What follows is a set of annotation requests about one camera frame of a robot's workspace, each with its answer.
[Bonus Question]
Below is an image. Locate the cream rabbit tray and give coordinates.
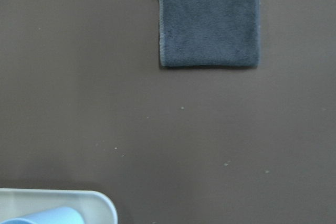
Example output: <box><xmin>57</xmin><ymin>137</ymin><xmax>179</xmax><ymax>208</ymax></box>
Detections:
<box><xmin>1</xmin><ymin>188</ymin><xmax>118</xmax><ymax>223</ymax></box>

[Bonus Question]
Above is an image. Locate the blue cup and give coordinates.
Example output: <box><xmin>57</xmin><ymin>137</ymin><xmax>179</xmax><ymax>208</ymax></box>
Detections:
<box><xmin>2</xmin><ymin>207</ymin><xmax>85</xmax><ymax>224</ymax></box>

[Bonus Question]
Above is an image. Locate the grey folded cloth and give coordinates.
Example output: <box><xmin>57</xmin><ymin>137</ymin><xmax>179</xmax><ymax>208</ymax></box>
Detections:
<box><xmin>158</xmin><ymin>0</ymin><xmax>260</xmax><ymax>68</ymax></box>

